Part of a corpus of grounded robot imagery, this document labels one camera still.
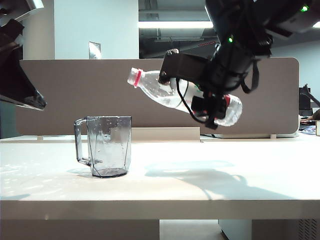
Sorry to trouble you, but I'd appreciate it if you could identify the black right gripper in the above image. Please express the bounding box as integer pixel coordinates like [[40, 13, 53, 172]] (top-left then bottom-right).
[[158, 42, 261, 119]]

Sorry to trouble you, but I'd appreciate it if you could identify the clear water bottle red label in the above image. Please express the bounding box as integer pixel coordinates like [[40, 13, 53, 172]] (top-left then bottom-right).
[[126, 67, 244, 127]]

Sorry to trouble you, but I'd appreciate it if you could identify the grey transparent plastic mug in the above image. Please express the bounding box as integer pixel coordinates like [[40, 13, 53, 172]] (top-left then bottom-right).
[[74, 115, 133, 179]]

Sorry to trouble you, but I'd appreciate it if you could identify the long ceiling light strip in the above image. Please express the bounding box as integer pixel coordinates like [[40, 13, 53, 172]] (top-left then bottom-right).
[[138, 21, 320, 29]]

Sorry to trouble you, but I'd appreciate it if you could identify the brown fabric desk divider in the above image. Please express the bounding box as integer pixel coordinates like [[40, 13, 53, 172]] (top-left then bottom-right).
[[15, 57, 300, 137]]

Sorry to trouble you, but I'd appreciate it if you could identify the black computer monitor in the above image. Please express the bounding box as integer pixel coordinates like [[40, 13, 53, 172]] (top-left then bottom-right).
[[298, 87, 312, 117]]

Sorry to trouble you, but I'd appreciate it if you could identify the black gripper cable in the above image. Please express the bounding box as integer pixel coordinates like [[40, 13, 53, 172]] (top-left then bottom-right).
[[174, 77, 219, 130]]

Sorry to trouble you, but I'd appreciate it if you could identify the beige cable tray box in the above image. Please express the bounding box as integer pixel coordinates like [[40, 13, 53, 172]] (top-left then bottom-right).
[[131, 126, 201, 143]]

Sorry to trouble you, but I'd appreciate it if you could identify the metal wall plate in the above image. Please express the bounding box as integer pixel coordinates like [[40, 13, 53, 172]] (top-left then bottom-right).
[[88, 41, 102, 61]]

